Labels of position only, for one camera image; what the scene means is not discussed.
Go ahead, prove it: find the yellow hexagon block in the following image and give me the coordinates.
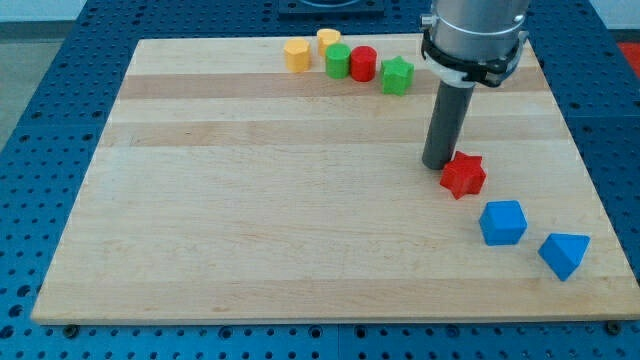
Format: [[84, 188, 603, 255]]
[[283, 38, 311, 73]]

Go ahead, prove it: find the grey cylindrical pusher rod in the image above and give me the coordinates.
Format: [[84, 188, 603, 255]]
[[422, 81, 474, 170]]

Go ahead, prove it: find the wooden board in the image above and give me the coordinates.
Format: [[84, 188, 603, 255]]
[[32, 34, 639, 325]]

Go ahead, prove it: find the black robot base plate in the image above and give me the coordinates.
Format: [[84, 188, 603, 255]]
[[276, 0, 385, 18]]

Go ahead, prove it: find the blue triangular prism block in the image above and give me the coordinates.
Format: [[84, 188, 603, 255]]
[[538, 233, 591, 281]]

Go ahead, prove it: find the red cylinder block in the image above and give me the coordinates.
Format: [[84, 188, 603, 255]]
[[350, 46, 377, 82]]

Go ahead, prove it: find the red star block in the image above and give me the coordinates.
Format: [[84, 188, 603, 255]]
[[439, 151, 487, 199]]

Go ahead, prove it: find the yellow heart block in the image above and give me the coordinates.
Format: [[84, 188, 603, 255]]
[[316, 28, 341, 57]]

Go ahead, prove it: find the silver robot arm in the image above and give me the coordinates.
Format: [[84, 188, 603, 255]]
[[421, 0, 530, 62]]

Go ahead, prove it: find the green star block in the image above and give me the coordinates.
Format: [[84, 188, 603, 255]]
[[380, 56, 415, 96]]

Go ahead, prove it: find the blue cube block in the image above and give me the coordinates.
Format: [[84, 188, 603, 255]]
[[479, 200, 528, 246]]

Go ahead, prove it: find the green cylinder block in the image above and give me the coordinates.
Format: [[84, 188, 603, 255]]
[[325, 43, 351, 79]]

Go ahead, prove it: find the black and white mounting clamp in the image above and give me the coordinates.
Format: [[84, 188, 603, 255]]
[[421, 30, 529, 88]]

